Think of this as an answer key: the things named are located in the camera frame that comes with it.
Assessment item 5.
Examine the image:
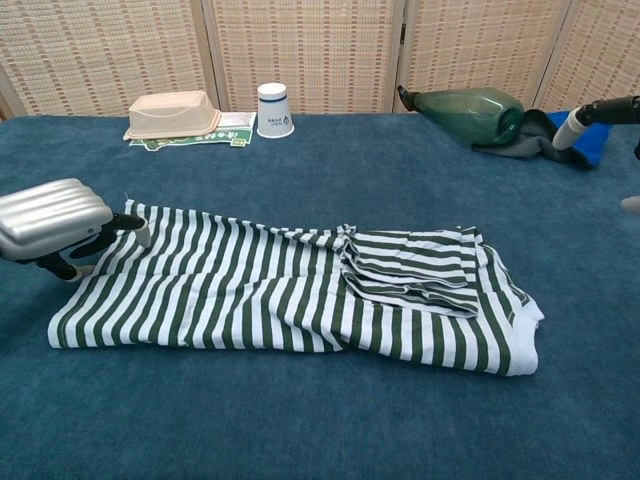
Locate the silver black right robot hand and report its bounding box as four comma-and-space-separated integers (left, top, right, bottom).
552, 93, 640, 216

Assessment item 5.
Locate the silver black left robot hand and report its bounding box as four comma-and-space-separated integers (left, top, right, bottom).
0, 178, 150, 282

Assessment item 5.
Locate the green white striped shirt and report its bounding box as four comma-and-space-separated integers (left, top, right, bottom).
47, 198, 546, 376

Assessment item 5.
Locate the blue grey cloth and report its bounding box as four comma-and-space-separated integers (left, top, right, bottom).
470, 108, 615, 171

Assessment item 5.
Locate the beige takeout food box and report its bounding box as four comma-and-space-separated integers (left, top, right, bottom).
123, 90, 223, 142

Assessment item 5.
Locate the green white flattened carton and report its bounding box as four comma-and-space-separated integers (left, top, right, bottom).
128, 111, 257, 150

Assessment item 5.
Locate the white paper cup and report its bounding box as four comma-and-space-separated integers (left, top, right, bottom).
256, 83, 296, 139

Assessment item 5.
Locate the blue carpet table mat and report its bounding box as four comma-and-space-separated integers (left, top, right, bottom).
0, 110, 640, 480

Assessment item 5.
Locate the bamboo folding screen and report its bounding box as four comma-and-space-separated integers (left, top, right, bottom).
0, 0, 640, 121

